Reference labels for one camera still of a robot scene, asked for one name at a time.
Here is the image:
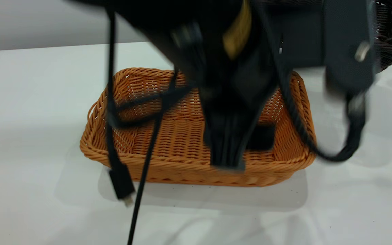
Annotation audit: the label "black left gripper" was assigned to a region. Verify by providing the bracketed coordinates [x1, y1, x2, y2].
[170, 5, 325, 172]

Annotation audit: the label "light brown wicker basket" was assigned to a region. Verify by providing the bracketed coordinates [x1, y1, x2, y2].
[80, 67, 317, 188]

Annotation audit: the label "thin black cable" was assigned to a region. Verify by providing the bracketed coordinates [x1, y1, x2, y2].
[109, 86, 196, 129]
[127, 70, 179, 245]

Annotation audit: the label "braided black left camera cable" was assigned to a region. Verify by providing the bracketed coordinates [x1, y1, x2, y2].
[257, 0, 368, 162]

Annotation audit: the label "black cable with USB plug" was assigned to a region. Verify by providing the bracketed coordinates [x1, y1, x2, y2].
[105, 5, 136, 207]

